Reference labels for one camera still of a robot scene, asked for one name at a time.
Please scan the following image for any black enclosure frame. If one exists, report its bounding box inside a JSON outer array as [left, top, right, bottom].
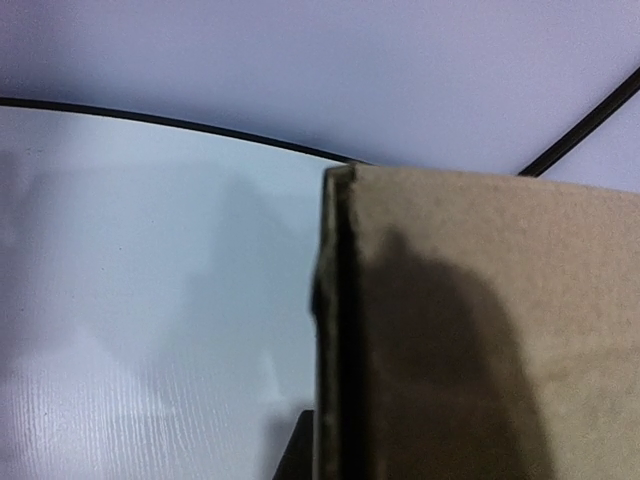
[[1, 70, 639, 178]]

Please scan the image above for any brown cardboard paper box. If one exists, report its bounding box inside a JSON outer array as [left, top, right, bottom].
[[312, 165, 639, 479]]

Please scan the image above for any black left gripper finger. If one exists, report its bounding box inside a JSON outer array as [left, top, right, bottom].
[[272, 409, 314, 480]]

